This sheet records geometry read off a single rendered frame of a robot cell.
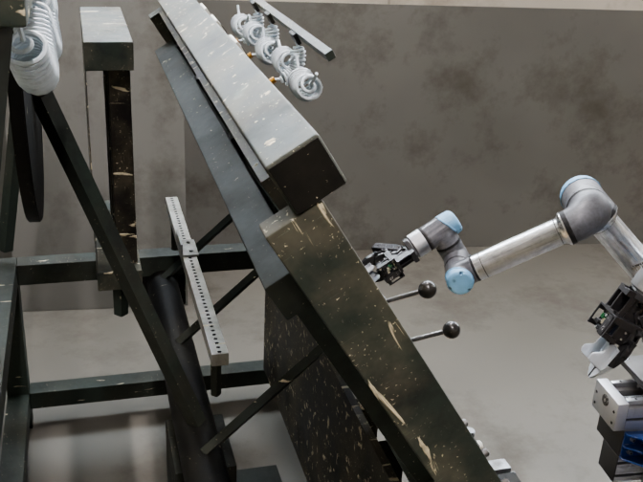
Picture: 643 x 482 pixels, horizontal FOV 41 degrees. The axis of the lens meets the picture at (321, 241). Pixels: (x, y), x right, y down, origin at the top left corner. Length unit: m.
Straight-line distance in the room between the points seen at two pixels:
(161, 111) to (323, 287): 3.48
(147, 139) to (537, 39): 2.49
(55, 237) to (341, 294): 3.59
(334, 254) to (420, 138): 4.18
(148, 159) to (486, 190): 2.28
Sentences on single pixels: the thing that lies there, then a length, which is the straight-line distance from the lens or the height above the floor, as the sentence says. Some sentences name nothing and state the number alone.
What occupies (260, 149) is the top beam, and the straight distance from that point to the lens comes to 1.40.
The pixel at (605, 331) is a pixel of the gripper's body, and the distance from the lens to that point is 1.86.
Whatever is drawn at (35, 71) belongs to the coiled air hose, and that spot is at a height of 2.01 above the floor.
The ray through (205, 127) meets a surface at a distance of 2.33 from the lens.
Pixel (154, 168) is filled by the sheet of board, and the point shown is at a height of 0.76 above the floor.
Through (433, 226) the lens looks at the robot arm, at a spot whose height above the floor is 1.39.
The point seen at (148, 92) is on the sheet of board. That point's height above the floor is 1.16.
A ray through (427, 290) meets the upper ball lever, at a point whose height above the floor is 1.54.
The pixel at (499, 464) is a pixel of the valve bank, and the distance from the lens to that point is 2.62.
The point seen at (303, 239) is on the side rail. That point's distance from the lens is 1.39.
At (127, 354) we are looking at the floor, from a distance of 4.53.
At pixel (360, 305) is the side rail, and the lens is 1.47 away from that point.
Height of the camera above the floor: 2.31
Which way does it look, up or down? 23 degrees down
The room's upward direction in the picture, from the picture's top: 3 degrees clockwise
